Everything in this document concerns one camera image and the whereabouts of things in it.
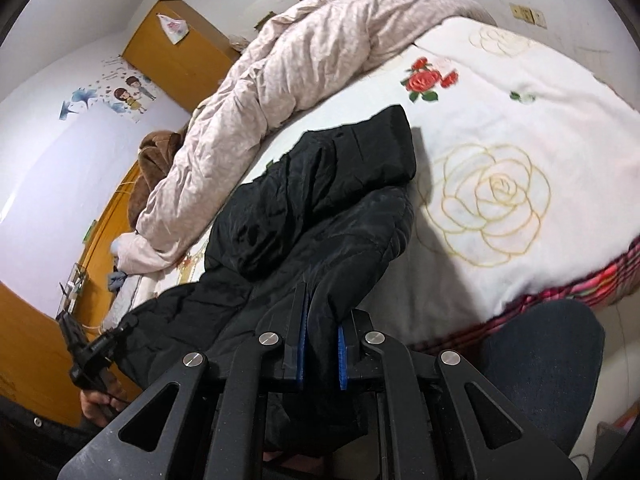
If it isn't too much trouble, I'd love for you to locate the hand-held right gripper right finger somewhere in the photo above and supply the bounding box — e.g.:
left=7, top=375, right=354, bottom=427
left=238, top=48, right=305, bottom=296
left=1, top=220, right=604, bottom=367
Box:
left=337, top=307, right=584, bottom=480

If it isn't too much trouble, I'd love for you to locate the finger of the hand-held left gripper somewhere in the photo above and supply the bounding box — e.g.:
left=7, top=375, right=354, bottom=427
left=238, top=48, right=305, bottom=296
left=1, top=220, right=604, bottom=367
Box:
left=55, top=311, right=86, bottom=361

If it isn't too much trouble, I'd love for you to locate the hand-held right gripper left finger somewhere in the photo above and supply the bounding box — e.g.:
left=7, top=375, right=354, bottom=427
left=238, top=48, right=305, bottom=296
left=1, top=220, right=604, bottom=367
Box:
left=57, top=282, right=308, bottom=480

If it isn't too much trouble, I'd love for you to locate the black puffer jacket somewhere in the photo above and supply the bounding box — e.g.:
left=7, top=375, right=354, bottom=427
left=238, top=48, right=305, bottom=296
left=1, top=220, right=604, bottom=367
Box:
left=107, top=105, right=418, bottom=461

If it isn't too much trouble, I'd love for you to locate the person's left hand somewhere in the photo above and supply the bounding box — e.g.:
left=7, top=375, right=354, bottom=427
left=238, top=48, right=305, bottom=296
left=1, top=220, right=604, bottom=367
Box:
left=80, top=382, right=129, bottom=429

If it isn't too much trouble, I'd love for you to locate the wooden headboard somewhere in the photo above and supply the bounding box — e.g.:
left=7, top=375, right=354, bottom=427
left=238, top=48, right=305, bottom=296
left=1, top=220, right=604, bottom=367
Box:
left=0, top=160, right=147, bottom=429

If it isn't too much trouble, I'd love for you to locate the grey white pillow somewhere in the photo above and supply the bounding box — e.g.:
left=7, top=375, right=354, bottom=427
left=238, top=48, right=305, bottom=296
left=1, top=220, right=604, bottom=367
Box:
left=112, top=274, right=167, bottom=312

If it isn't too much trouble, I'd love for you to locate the person's right leg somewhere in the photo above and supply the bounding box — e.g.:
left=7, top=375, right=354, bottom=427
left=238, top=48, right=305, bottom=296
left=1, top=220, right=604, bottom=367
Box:
left=470, top=300, right=607, bottom=461

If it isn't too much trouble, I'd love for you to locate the brown fleece blanket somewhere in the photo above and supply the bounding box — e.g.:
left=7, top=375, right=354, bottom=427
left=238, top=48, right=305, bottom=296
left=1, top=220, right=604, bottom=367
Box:
left=127, top=130, right=189, bottom=234

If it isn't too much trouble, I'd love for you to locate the red plaid sheet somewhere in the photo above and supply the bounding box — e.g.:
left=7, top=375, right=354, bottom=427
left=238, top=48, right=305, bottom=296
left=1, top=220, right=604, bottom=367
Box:
left=415, top=240, right=640, bottom=357

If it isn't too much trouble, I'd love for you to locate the pink patterned duvet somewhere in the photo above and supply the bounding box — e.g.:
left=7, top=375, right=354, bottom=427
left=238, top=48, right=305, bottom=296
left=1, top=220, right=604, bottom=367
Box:
left=112, top=0, right=498, bottom=277

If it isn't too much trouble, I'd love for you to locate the wooden wardrobe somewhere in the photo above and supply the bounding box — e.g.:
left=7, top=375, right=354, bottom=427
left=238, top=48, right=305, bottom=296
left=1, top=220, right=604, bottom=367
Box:
left=122, top=0, right=246, bottom=113

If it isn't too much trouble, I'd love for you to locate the white rose print bedsheet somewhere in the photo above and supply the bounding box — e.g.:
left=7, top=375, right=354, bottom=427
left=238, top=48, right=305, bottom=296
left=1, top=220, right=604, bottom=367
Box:
left=150, top=15, right=640, bottom=346

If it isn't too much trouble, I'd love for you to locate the white plastic bag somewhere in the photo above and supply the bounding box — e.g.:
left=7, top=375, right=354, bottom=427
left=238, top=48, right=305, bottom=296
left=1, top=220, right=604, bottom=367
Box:
left=156, top=12, right=189, bottom=44

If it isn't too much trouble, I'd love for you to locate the cartoon wall poster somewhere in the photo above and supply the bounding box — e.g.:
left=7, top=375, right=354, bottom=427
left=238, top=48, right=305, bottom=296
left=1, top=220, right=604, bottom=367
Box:
left=60, top=57, right=166, bottom=124

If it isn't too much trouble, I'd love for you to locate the wall socket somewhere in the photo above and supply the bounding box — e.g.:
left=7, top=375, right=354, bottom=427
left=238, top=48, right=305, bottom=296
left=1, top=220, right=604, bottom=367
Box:
left=509, top=2, right=547, bottom=27

